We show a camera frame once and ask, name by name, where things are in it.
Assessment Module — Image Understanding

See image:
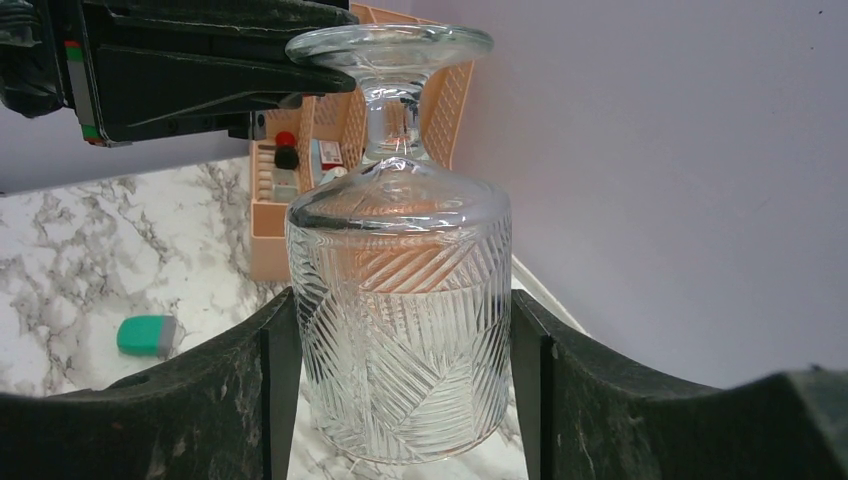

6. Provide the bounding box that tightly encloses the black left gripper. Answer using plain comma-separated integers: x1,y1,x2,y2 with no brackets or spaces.
1,1,358,147

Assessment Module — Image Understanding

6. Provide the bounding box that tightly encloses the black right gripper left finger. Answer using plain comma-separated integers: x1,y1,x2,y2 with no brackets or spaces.
1,290,301,479

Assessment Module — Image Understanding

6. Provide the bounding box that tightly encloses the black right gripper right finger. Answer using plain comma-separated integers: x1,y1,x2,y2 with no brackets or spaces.
511,290,847,479

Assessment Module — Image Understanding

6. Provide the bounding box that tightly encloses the clear tumbler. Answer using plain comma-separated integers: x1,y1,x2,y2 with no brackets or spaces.
285,24,512,465

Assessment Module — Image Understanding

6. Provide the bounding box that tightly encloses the green small box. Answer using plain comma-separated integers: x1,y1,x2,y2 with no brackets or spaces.
116,315,184,359

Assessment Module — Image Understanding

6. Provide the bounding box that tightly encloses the peach plastic file organizer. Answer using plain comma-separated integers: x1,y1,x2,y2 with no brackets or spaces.
251,20,493,294

